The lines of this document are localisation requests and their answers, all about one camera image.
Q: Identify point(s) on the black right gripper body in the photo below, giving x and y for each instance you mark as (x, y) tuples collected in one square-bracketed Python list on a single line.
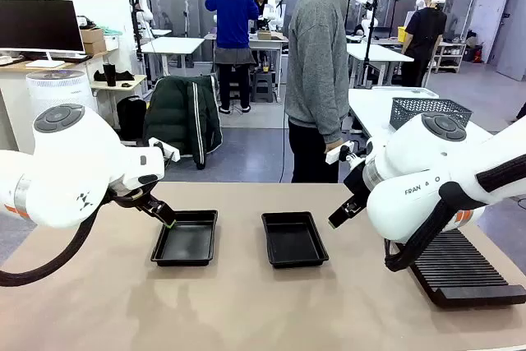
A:
[(357, 184)]

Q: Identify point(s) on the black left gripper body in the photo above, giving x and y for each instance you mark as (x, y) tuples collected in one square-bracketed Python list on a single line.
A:
[(131, 199)]

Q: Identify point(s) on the black ESD tray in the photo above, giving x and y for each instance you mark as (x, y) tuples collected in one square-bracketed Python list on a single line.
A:
[(187, 240), (293, 242)]

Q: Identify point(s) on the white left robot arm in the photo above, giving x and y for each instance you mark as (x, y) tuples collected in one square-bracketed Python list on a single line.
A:
[(61, 162)]

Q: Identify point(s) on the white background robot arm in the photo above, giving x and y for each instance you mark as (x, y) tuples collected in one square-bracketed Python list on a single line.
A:
[(273, 12), (144, 10)]

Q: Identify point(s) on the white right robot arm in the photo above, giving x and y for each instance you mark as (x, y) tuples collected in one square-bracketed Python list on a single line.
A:
[(415, 162)]

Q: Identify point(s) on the person's right forearm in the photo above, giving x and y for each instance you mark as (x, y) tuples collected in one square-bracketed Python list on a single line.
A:
[(335, 121)]

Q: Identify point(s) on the person's right hand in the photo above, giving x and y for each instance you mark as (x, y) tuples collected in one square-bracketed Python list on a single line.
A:
[(333, 148)]

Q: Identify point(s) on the large white table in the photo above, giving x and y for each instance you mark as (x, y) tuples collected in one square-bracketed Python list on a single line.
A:
[(370, 104)]

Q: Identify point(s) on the black backpack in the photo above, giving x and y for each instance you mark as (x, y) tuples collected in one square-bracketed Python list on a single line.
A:
[(131, 116)]

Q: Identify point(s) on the dark green puffer jacket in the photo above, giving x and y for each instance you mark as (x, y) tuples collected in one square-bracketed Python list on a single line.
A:
[(176, 116)]

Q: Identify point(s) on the grey plastic mesh basket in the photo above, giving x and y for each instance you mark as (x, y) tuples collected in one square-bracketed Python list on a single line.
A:
[(427, 108)]

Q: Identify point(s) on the clear plastic container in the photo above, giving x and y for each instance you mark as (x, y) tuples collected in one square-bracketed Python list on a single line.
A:
[(404, 92)]

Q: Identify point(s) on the small wooden side table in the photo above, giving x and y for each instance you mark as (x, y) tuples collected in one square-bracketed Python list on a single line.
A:
[(123, 88)]

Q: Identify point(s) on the black cloth bundle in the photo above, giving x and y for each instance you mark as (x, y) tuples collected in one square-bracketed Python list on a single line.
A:
[(125, 76)]

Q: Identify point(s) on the black tumbler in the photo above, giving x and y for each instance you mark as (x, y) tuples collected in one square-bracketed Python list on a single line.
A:
[(109, 75)]

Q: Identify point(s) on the black slotted board rack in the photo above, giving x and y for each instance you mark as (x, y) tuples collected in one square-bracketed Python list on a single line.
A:
[(460, 269)]

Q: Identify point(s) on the white cylindrical air purifier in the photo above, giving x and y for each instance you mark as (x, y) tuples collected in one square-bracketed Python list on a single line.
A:
[(57, 90)]

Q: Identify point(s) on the person in grey sweater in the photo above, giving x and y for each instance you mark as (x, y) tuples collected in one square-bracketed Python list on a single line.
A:
[(316, 59)]

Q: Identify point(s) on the white table with stand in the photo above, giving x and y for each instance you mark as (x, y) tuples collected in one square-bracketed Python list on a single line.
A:
[(378, 53)]

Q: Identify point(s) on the grey plastic stool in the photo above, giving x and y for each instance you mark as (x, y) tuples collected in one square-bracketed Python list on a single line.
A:
[(263, 86)]

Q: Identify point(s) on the black light stand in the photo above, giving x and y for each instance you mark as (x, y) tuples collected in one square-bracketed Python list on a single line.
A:
[(370, 38)]

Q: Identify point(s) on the yellow bin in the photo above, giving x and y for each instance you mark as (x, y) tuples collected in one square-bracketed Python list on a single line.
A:
[(402, 34)]

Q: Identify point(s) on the low shelf rack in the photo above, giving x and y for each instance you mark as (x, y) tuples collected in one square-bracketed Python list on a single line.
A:
[(450, 57)]

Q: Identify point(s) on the white storage box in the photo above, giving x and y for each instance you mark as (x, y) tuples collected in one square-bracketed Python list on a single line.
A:
[(111, 42)]

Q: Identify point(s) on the white table with grey legs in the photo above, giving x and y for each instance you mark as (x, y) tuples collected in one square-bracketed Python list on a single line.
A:
[(172, 44)]

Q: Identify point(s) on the brown cardboard box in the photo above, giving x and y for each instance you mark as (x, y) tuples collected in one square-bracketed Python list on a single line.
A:
[(92, 40)]

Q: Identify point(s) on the grey workbench table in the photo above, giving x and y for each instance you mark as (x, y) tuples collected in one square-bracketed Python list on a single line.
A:
[(267, 42)]

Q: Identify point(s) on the person in black shirt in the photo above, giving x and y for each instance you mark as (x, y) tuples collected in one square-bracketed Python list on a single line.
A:
[(425, 30)]

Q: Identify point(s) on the black computer monitor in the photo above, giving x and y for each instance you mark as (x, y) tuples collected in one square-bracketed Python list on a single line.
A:
[(39, 24)]

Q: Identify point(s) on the person in blue hoodie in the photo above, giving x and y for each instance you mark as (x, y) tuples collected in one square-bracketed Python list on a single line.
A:
[(232, 18)]

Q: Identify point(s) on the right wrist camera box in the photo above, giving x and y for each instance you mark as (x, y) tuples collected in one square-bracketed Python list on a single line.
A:
[(335, 154)]

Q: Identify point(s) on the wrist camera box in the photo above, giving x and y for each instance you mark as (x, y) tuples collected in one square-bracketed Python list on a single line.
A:
[(335, 154), (170, 153)]

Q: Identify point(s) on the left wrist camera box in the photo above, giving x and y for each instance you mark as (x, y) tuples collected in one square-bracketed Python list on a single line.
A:
[(170, 153)]

